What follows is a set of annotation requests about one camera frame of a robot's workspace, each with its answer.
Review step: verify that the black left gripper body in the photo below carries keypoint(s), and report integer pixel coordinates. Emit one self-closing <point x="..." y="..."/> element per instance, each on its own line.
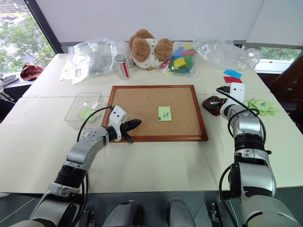
<point x="126" y="127"/>

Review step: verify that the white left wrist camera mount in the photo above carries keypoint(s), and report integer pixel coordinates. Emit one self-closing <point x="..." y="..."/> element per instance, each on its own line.
<point x="118" y="118"/>

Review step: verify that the red foam block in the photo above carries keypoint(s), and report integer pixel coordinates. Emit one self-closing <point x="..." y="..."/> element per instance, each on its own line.
<point x="189" y="53"/>

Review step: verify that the brown and white plush toy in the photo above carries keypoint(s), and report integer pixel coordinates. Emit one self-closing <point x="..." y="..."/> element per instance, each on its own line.
<point x="144" y="50"/>

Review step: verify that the clear plastic box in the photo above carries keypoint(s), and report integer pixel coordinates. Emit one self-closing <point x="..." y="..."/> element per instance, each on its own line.
<point x="80" y="101"/>

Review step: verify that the yellow foam block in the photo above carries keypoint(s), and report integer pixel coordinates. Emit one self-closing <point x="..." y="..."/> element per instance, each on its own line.
<point x="179" y="62"/>

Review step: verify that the crumpled green sticky note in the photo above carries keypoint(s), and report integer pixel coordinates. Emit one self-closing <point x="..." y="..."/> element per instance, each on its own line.
<point x="86" y="114"/>

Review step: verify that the dark red cloth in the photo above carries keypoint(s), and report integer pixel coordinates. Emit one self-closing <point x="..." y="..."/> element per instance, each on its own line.
<point x="30" y="71"/>

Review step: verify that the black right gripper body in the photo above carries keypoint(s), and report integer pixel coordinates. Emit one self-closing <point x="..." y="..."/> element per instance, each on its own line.
<point x="223" y="102"/>

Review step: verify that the green foam block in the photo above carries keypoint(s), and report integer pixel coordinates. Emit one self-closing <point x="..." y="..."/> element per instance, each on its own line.
<point x="190" y="62"/>

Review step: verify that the black window frame beam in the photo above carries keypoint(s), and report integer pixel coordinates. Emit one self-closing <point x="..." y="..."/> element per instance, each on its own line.
<point x="43" y="26"/>

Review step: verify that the clear bag with white label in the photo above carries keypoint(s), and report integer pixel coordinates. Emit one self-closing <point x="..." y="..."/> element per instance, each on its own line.
<point x="225" y="54"/>

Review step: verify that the metal can with red label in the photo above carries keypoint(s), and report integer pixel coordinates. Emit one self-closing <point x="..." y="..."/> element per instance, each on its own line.
<point x="122" y="68"/>

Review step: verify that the crumpled clear plastic bag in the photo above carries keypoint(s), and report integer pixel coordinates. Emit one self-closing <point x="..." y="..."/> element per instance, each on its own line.
<point x="101" y="56"/>

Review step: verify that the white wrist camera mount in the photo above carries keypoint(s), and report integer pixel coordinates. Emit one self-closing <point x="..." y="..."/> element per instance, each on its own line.
<point x="237" y="91"/>
<point x="118" y="118"/>

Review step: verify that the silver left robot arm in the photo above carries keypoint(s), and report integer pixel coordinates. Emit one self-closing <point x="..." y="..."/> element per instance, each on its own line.
<point x="80" y="151"/>

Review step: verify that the blue paper note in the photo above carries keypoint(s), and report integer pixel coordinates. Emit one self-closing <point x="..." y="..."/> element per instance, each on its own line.
<point x="233" y="73"/>

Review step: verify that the blue foam block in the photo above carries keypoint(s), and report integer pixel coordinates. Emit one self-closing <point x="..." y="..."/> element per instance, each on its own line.
<point x="179" y="50"/>

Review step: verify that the red paper note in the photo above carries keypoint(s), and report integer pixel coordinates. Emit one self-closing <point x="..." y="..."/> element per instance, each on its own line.
<point x="232" y="79"/>

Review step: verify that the green sticky note with writing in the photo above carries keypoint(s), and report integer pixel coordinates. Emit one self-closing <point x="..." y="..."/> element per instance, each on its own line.
<point x="165" y="112"/>

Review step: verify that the clear bag of coloured blocks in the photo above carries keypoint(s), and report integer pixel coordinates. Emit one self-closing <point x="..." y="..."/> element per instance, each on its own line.
<point x="189" y="71"/>

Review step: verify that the grey rounded shape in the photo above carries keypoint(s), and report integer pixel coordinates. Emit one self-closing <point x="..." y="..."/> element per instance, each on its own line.
<point x="126" y="212"/>
<point x="181" y="212"/>

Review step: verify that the flat clear bag red label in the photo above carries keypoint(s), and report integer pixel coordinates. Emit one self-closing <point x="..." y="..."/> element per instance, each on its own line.
<point x="71" y="68"/>

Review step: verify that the wood framed cork board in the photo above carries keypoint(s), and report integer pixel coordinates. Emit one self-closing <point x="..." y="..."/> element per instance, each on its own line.
<point x="146" y="99"/>

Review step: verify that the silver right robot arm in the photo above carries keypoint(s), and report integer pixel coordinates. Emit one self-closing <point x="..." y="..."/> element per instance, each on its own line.
<point x="248" y="127"/>

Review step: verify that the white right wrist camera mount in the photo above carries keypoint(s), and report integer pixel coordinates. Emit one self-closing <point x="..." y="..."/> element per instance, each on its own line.
<point x="237" y="91"/>

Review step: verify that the pile of green sticky notes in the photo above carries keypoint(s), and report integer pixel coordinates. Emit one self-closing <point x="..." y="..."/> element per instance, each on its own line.
<point x="262" y="106"/>

